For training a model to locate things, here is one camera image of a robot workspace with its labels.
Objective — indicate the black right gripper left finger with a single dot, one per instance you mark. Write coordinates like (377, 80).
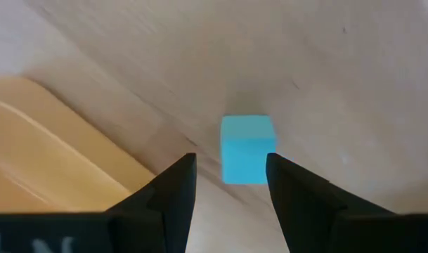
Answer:
(94, 233)

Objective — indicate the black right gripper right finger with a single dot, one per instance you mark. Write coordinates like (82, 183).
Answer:
(340, 232)

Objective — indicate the small blue cube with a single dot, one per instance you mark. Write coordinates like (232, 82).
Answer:
(245, 147)

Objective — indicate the yellow plastic bin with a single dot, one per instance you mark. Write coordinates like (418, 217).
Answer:
(41, 158)

